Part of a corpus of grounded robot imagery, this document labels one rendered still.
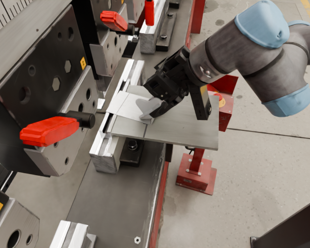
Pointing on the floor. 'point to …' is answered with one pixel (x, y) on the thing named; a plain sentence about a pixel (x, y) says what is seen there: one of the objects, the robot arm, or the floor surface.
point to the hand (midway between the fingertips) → (149, 108)
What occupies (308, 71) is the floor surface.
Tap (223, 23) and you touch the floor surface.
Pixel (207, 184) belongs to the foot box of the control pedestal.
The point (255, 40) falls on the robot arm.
